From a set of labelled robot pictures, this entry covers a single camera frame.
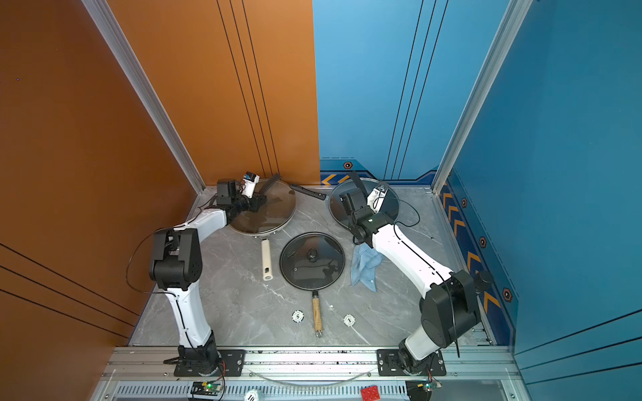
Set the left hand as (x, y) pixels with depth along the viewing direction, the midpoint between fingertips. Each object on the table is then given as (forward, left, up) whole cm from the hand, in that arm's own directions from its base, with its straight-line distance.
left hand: (262, 191), depth 102 cm
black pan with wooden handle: (-45, -24, -10) cm, 52 cm away
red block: (-66, -40, -11) cm, 78 cm away
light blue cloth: (-29, -41, -5) cm, 50 cm away
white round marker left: (-45, -18, -13) cm, 50 cm away
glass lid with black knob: (-26, -22, -10) cm, 36 cm away
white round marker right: (-46, -35, -12) cm, 59 cm away
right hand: (-15, -42, +9) cm, 45 cm away
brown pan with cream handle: (-36, -9, 0) cm, 37 cm away
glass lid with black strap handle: (-5, -5, -9) cm, 11 cm away
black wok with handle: (+1, -26, -4) cm, 27 cm away
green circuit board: (-65, +6, -14) cm, 67 cm away
